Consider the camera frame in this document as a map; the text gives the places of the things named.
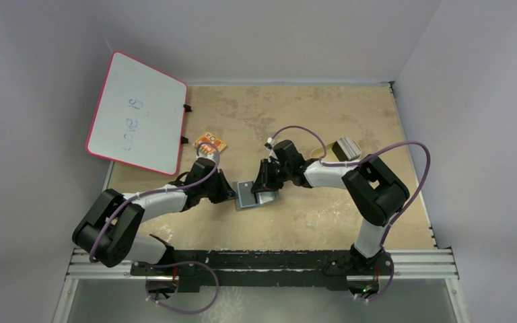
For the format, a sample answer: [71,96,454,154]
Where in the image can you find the dark credit card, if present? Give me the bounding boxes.
[236,180,259,209]

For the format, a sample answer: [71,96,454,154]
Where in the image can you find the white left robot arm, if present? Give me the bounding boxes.
[71,157,236,275]

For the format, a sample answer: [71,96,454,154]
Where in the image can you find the orange circuit board card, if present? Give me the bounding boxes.
[193,132,228,154]

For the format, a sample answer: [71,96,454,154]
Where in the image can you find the beige oval tray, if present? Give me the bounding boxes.
[307,141,362,164]

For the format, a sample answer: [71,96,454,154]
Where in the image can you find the pink framed whiteboard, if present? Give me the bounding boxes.
[85,52,188,175]

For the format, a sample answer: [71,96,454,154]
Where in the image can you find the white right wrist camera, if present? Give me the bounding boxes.
[265,137,277,159]

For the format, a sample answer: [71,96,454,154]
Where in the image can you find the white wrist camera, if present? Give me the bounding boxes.
[265,137,277,159]
[198,145,220,164]

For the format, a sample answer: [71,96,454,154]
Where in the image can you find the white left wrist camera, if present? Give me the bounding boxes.
[198,145,220,164]

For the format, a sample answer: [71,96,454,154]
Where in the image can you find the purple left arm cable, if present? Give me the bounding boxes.
[89,141,221,264]

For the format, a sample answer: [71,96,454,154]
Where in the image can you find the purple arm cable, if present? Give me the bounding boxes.
[89,141,221,264]
[271,125,432,246]

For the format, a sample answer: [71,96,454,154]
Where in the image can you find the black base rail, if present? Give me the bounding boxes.
[130,246,394,296]

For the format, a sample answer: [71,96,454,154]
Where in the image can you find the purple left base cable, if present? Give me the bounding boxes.
[145,261,221,316]

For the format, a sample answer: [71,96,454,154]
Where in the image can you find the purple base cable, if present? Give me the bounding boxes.
[145,261,221,316]
[353,252,397,304]

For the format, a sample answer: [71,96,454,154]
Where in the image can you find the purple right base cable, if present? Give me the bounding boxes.
[353,252,397,304]

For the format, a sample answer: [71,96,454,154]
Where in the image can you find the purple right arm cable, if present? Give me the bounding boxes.
[271,125,432,246]

